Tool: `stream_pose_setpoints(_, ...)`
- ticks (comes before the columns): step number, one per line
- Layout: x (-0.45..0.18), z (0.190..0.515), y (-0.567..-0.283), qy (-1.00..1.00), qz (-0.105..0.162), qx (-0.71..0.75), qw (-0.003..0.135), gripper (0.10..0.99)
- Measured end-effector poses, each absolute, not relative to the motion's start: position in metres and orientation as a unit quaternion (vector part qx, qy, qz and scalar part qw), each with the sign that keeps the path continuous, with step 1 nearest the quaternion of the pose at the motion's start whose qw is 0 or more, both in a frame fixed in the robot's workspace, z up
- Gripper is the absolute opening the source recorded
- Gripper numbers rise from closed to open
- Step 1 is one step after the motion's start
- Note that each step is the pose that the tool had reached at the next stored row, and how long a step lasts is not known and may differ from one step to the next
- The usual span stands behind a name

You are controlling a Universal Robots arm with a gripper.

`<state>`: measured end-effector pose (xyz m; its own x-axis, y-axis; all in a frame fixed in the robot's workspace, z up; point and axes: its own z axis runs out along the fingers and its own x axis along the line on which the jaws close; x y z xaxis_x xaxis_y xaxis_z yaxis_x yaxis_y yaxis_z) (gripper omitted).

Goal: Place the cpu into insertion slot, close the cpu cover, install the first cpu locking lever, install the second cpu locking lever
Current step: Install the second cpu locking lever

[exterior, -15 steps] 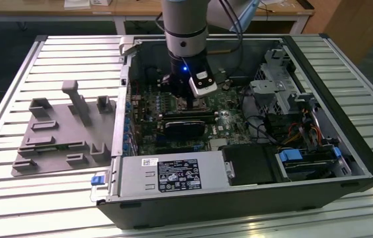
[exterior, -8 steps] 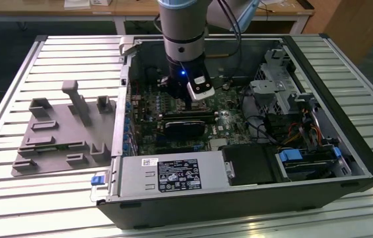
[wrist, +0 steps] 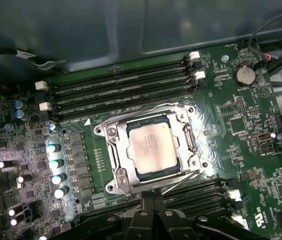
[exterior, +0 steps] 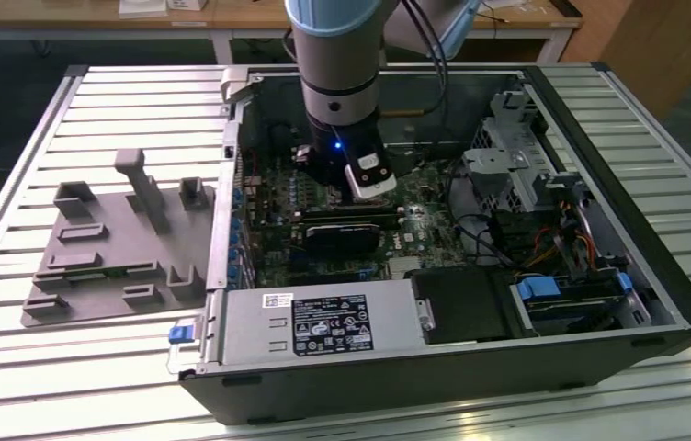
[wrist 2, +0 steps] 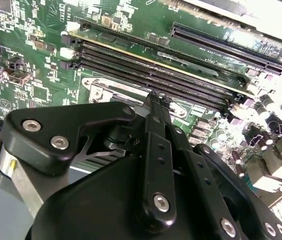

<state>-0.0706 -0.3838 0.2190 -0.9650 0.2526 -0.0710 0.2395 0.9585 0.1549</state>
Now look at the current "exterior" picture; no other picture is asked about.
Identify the CPU socket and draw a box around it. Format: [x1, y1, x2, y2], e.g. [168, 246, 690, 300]
[325, 186, 357, 207]

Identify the black graphics card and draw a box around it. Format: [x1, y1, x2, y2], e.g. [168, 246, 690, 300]
[294, 220, 383, 259]

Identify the green motherboard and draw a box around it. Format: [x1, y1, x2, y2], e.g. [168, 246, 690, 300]
[233, 141, 482, 290]

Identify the small silver heat sink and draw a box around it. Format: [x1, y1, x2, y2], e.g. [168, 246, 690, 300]
[389, 256, 425, 279]

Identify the metal drive cage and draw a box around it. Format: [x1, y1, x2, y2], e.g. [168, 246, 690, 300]
[460, 90, 588, 213]

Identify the black drive box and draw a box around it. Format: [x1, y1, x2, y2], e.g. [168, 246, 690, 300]
[410, 267, 536, 345]

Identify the silver power supply unit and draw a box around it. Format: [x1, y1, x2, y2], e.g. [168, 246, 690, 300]
[197, 279, 430, 369]

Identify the grey parts rack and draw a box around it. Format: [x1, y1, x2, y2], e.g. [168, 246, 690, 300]
[20, 149, 219, 328]

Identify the white box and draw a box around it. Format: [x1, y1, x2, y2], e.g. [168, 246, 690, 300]
[116, 0, 171, 20]

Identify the hard disk in blue carrier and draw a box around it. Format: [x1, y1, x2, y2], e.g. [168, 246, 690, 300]
[512, 274, 624, 333]

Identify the green RAM stick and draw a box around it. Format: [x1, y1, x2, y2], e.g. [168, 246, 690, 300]
[60, 269, 134, 281]

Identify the wooden desk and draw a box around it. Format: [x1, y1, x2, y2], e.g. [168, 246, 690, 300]
[0, 0, 585, 64]

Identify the black PC case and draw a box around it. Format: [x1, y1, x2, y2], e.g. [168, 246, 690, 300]
[177, 62, 691, 426]

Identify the wooden cabinet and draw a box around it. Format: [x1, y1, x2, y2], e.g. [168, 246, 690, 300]
[558, 0, 691, 121]

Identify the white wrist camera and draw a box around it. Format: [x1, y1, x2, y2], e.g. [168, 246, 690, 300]
[343, 150, 398, 201]

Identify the black wire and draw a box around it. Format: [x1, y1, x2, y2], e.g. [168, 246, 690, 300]
[454, 213, 517, 268]

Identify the coloured wire bundle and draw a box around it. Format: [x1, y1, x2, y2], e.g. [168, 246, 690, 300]
[526, 223, 602, 273]

